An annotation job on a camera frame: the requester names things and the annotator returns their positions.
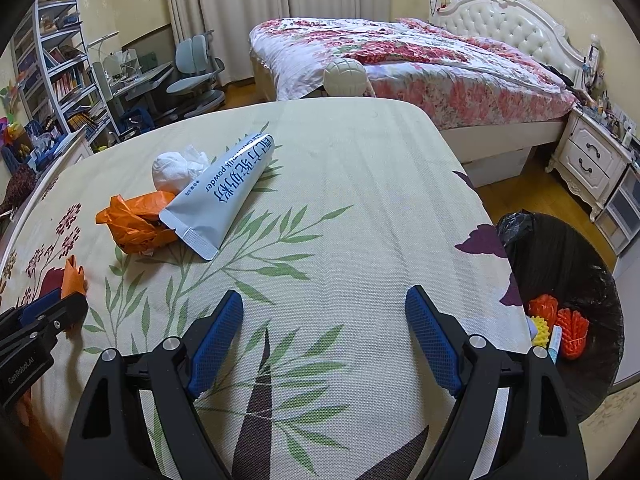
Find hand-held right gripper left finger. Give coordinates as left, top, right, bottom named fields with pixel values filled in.
left=62, top=289, right=245, bottom=480

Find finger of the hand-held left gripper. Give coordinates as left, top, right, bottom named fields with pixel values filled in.
left=0, top=292, right=90, bottom=356
left=0, top=290, right=63, bottom=328

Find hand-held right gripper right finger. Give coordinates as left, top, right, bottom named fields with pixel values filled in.
left=404, top=285, right=590, bottom=480

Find orange wrapper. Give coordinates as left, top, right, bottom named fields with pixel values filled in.
left=61, top=255, right=90, bottom=297

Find yellow foam fruit net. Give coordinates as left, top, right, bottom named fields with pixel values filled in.
left=531, top=316, right=553, bottom=347

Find black lined trash bin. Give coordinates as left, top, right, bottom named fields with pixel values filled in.
left=495, top=210, right=626, bottom=423

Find crumpled orange plastic bag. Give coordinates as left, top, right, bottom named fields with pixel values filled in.
left=96, top=191, right=179, bottom=257

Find silver powder sachet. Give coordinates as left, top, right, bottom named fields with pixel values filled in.
left=159, top=132, right=275, bottom=261

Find white crumpled tissue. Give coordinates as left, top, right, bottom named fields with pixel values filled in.
left=151, top=144, right=211, bottom=193

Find white storage box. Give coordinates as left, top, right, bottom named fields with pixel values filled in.
left=462, top=145, right=531, bottom=188

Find blue crate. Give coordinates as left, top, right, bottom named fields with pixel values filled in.
left=117, top=107, right=156, bottom=133

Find plastic drawer unit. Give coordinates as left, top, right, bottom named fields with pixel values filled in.
left=595, top=165, right=640, bottom=256

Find white bookshelf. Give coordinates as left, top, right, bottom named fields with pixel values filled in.
left=10, top=0, right=113, bottom=146

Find grey study desk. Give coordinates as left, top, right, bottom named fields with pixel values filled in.
left=92, top=62, right=176, bottom=136

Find white nightstand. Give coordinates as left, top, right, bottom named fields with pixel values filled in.
left=547, top=107, right=636, bottom=223

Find floral quilt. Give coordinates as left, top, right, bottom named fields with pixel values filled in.
left=249, top=16, right=576, bottom=131

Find white desk lamp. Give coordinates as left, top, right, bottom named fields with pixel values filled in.
left=87, top=30, right=121, bottom=61

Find white volleyball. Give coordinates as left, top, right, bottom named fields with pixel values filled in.
left=322, top=57, right=368, bottom=97

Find pale blue desk chair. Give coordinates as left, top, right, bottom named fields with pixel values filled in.
left=167, top=34, right=226, bottom=113

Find black garment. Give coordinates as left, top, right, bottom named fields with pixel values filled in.
left=542, top=62, right=576, bottom=86

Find clutter of bottles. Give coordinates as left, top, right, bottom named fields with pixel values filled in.
left=575, top=35, right=640, bottom=148

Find white bed with tufted headboard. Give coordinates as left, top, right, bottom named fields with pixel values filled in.
left=250, top=0, right=586, bottom=188

